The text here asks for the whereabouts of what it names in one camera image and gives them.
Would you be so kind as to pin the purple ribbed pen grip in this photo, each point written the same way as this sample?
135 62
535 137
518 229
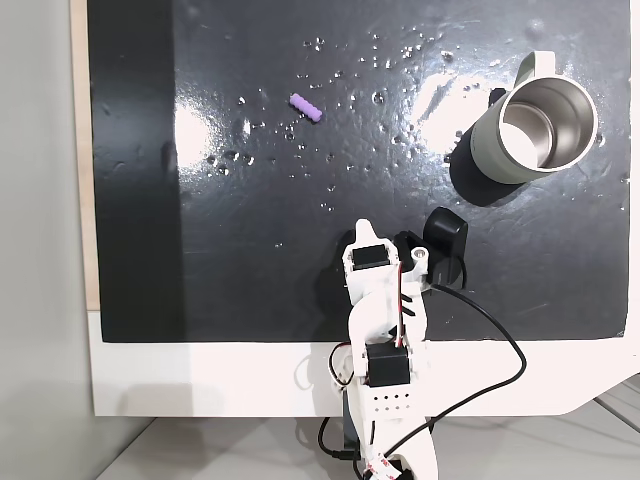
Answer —
305 107

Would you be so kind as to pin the black glossy table mat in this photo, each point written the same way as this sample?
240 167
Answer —
250 225

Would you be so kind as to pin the pale green steel mug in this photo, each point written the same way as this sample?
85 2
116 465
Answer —
485 145

